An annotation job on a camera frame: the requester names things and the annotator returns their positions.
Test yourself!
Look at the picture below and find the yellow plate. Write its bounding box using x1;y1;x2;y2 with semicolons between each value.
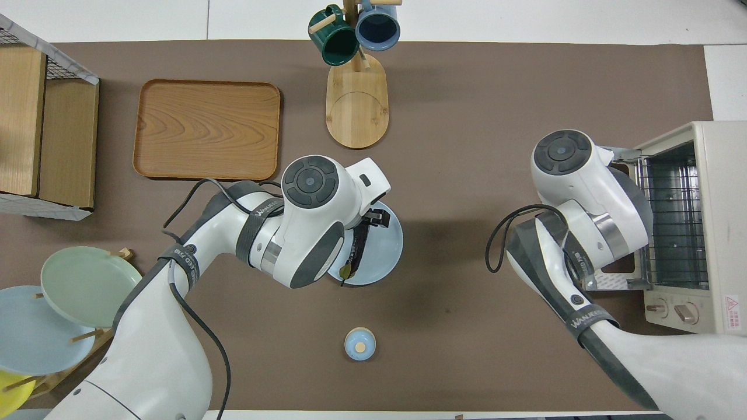
0;370;36;418

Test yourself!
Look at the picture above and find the white toaster oven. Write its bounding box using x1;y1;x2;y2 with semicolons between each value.
633;121;747;337

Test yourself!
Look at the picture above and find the rectangular wooden tray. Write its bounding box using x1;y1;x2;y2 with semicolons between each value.
132;79;282;181

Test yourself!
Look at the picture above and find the wooden shelf with wire mesh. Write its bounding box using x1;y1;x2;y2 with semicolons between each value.
0;13;101;221

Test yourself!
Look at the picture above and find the wooden mug tree stand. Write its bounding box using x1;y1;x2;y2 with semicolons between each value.
308;0;403;150

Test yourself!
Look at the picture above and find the dark green mug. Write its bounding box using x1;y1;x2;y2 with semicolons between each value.
308;5;360;66

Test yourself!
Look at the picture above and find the brown table mat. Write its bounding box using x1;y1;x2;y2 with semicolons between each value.
0;40;715;412

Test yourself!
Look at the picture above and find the toaster oven glass door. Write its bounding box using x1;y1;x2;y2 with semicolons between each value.
581;146;653;292

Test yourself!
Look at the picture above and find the wooden plate rack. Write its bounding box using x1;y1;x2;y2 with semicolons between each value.
23;248;135;400

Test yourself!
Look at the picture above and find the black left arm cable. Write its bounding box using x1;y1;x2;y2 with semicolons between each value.
162;177;287;420

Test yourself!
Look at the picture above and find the pale green plate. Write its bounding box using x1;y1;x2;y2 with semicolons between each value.
40;246;145;328

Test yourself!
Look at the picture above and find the dark purple eggplant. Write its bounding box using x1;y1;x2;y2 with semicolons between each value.
338;222;370;287

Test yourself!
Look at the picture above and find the small light blue plate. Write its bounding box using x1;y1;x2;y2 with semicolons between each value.
327;201;404;286

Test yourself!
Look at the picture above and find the blue mug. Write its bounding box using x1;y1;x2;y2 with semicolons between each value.
355;0;402;51

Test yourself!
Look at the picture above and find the large light blue plate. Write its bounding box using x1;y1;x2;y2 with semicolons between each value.
0;285;97;376

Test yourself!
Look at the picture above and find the metal wire oven rack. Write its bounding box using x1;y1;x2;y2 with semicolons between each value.
638;156;708;288

